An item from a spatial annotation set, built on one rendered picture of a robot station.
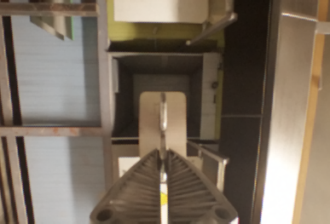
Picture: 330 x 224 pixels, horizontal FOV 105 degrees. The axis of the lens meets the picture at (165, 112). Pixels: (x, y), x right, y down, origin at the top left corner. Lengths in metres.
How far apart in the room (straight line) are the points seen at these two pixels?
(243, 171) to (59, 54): 2.27
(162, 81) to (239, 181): 1.71
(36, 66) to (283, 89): 1.19
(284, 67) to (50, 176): 1.30
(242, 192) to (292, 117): 1.86
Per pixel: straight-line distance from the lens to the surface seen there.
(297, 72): 0.63
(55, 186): 1.18
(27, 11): 0.76
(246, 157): 2.15
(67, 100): 0.96
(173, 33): 0.80
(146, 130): 0.23
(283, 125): 0.60
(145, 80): 1.35
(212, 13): 0.83
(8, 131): 1.14
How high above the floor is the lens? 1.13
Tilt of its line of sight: 2 degrees up
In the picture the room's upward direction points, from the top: 90 degrees clockwise
